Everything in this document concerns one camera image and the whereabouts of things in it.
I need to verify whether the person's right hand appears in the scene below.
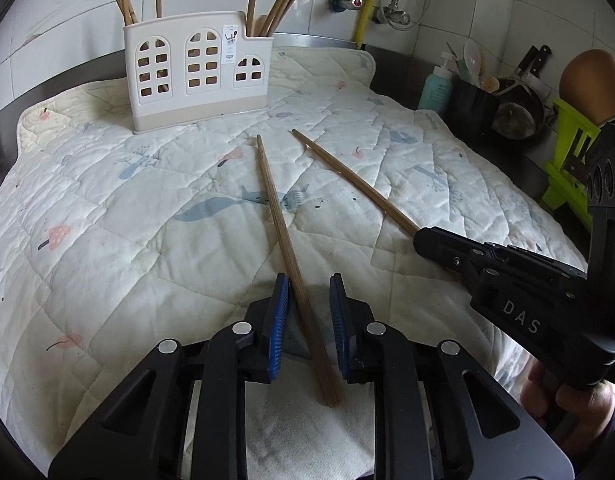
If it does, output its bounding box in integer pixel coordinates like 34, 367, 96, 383
520, 360, 615, 456

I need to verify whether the black utensil container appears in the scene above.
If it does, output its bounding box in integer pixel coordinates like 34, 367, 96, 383
443, 78, 545, 151

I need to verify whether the green plastic rack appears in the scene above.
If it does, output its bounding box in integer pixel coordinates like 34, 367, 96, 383
542, 98, 600, 230

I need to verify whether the teal soap bottle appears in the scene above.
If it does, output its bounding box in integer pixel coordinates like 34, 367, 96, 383
418, 52, 454, 115

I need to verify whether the white quilted patterned mat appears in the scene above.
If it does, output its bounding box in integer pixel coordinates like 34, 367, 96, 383
0, 48, 585, 470

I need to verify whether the white house-shaped utensil holder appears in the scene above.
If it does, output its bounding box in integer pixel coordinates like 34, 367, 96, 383
124, 11, 273, 133

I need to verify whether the gas valve red knob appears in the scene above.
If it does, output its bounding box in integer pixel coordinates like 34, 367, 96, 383
328, 0, 363, 13

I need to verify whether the black-handled kitchen knife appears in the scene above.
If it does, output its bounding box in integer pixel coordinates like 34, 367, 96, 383
513, 44, 553, 78

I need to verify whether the yellow gas hose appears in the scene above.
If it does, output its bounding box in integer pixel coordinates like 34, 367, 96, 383
352, 0, 391, 49

